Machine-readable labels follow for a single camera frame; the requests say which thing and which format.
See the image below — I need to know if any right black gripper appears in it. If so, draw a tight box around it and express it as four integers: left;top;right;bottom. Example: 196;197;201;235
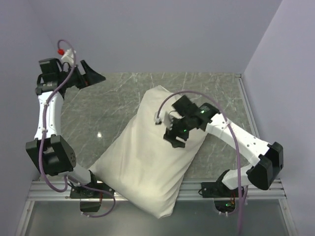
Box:
163;114;193;148

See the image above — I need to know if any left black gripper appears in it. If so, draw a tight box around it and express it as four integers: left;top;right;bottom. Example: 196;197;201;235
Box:
58;60;106;89

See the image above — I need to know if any cream satin pillowcase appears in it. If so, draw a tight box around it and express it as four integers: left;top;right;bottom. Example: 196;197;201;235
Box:
90;86;206;218

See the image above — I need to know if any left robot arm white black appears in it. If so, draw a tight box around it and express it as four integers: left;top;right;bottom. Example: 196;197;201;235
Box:
26;58;106;198

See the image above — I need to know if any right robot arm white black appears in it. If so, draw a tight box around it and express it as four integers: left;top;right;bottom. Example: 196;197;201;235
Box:
156;95;284;197

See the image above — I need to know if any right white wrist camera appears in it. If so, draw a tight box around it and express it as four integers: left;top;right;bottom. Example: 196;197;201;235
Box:
154;113;163;125

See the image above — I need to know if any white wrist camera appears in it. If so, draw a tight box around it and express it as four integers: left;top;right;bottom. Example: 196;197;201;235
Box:
154;113;163;125
57;49;76;66

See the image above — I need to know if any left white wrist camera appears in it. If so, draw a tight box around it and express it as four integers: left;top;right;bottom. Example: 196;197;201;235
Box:
57;49;76;66

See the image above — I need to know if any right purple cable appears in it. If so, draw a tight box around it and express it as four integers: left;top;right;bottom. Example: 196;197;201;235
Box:
156;90;249;236

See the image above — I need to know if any purple cable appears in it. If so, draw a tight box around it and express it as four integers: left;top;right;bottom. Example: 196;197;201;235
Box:
38;39;116;218
156;90;249;236

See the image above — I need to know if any aluminium front mounting rail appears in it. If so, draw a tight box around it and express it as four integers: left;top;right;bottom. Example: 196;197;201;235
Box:
27;179;286;202

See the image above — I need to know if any aluminium right side rail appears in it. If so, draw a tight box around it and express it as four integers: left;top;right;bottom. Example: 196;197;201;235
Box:
235;74;260;138

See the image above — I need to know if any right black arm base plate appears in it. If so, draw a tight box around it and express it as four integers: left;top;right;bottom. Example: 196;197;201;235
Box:
198;182;239;198

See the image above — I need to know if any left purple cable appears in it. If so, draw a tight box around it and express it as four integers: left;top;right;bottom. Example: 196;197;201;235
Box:
38;39;116;218

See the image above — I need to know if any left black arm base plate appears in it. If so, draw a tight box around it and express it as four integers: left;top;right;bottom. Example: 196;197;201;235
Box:
68;181;115;199

